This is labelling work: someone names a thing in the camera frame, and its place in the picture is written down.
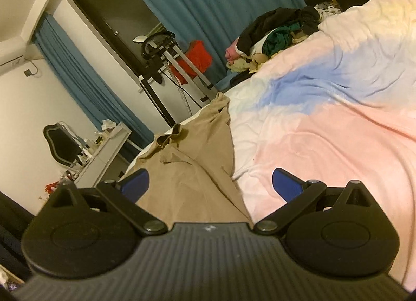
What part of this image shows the pastel tie-dye duvet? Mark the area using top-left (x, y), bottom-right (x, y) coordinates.
top-left (125, 0), bottom-right (416, 292)

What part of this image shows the wide blue curtain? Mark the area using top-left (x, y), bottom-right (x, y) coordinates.
top-left (109, 0), bottom-right (309, 84)

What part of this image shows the pink garment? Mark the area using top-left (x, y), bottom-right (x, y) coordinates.
top-left (226, 44), bottom-right (244, 61)

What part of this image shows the dark green garment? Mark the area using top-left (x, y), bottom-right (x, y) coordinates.
top-left (263, 24), bottom-right (301, 57)

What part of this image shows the white dressing table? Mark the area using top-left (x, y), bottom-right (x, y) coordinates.
top-left (70, 121), bottom-right (132, 188)

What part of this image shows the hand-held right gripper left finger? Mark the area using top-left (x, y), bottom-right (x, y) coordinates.
top-left (49, 168), bottom-right (168, 236)

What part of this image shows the tan printed t-shirt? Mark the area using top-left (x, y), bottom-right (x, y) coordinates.
top-left (119, 91), bottom-right (254, 227)

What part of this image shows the white black upright stand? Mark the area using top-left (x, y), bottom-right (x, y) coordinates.
top-left (138, 75), bottom-right (178, 127)

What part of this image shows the silver garment steamer stand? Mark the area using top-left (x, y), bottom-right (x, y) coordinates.
top-left (133, 31), bottom-right (215, 110)

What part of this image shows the row of cosmetic bottles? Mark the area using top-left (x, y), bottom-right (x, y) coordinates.
top-left (76, 137), bottom-right (101, 165)

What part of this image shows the red cloth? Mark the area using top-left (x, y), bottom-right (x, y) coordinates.
top-left (177, 40), bottom-right (213, 75)

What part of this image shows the light blue cloth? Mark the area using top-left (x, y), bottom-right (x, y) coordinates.
top-left (214, 72), bottom-right (243, 92)

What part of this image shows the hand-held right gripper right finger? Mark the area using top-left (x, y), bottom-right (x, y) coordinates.
top-left (253, 168), bottom-right (372, 236)

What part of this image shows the black garment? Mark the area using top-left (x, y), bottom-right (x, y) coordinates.
top-left (238, 6), bottom-right (321, 54)

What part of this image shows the pale yellow garment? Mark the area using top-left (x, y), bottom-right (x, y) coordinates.
top-left (226, 54), bottom-right (270, 73)

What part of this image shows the wavy black framed mirror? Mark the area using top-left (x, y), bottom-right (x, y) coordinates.
top-left (43, 121), bottom-right (83, 168)

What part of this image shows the white air conditioner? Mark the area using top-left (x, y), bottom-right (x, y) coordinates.
top-left (0, 55), bottom-right (26, 69)

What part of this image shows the narrow blue curtain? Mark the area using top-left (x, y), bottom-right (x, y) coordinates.
top-left (32, 13), bottom-right (153, 152)

